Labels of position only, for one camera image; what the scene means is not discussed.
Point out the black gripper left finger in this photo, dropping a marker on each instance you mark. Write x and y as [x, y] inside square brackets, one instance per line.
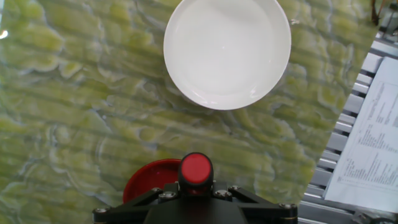
[124, 214]

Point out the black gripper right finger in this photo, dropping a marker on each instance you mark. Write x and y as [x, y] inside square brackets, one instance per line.
[267, 214]

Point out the black ladle spoon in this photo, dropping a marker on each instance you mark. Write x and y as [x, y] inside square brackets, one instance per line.
[196, 169]

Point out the red bowl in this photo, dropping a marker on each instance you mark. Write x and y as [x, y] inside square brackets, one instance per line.
[149, 180]

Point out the white bowl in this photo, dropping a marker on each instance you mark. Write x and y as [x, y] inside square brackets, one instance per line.
[227, 53]

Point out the green marble pattern mat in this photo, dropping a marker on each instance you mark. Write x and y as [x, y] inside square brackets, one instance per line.
[77, 109]

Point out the printed table paper sheet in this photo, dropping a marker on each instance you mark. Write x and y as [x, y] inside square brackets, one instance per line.
[370, 149]

